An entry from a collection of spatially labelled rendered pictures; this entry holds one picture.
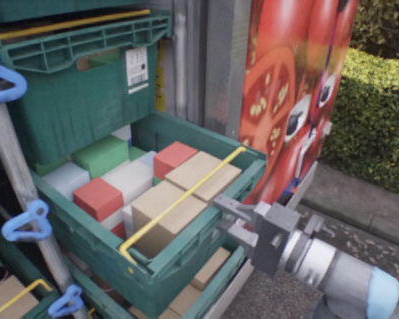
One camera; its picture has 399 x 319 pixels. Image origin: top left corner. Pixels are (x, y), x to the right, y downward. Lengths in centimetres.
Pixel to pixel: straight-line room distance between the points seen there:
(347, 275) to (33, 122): 59
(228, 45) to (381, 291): 55
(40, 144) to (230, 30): 46
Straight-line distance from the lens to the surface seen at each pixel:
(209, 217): 53
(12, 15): 55
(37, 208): 59
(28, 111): 58
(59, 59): 58
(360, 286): 51
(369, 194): 309
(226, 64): 71
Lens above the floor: 181
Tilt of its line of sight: 34 degrees down
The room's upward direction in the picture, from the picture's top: 1 degrees clockwise
